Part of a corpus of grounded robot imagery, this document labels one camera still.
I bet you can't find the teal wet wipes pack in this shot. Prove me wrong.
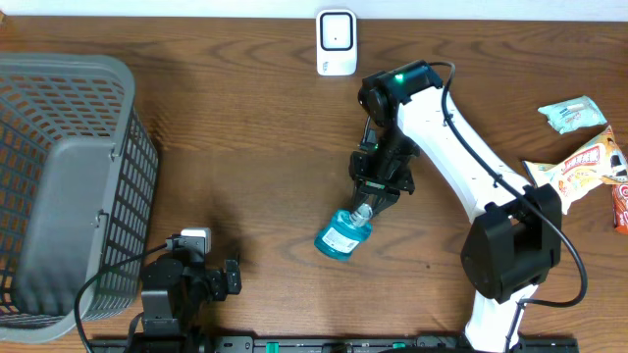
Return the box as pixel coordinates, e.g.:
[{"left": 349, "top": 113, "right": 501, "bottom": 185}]
[{"left": 538, "top": 95, "right": 607, "bottom": 134}]

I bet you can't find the blue mouthwash bottle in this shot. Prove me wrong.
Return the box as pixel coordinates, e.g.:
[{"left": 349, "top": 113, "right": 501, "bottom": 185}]
[{"left": 314, "top": 203, "right": 373, "bottom": 261}]

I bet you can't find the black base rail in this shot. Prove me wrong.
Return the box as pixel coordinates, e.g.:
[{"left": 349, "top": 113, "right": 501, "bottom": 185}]
[{"left": 86, "top": 334, "right": 580, "bottom": 353}]

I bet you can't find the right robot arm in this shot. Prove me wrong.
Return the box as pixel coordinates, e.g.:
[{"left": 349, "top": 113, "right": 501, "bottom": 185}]
[{"left": 349, "top": 61, "right": 561, "bottom": 352}]

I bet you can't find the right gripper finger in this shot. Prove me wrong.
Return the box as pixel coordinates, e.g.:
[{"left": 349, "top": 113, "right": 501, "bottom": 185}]
[
  {"left": 371, "top": 190, "right": 400, "bottom": 216},
  {"left": 350, "top": 183, "right": 370, "bottom": 211}
]

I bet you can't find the white barcode scanner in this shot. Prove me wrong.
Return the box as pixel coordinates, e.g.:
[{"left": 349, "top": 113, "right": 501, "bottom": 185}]
[{"left": 315, "top": 9, "right": 357, "bottom": 76}]

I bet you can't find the brown Top chocolate bar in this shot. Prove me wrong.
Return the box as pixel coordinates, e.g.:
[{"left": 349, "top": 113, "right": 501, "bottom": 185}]
[{"left": 611, "top": 184, "right": 628, "bottom": 234}]

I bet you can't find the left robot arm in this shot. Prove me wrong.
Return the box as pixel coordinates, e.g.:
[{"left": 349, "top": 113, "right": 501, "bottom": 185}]
[{"left": 125, "top": 247, "right": 242, "bottom": 353}]

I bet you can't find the yellow snack bag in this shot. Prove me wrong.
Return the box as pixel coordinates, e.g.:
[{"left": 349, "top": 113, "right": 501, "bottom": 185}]
[{"left": 523, "top": 126, "right": 627, "bottom": 215}]

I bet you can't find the grey plastic shopping basket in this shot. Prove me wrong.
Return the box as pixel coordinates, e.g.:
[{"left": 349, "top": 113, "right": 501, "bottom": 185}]
[{"left": 1, "top": 53, "right": 158, "bottom": 344}]

